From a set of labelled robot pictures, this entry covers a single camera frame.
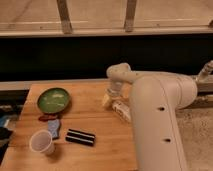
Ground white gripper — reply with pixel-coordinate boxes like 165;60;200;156
102;81;123;108

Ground white plastic bottle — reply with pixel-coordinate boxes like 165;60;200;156
112;100;131;123

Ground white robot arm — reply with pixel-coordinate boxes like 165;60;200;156
103;63;207;171

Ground black white striped block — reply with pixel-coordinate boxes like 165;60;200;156
65;129;96;146

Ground green bowl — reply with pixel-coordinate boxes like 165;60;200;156
37;87;70;114

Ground blue sponge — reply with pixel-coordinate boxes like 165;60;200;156
48;119;61;139

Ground dark red object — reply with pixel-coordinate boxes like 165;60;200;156
38;115;58;122

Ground translucent plastic cup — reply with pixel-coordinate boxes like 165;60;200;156
29;130;55;155

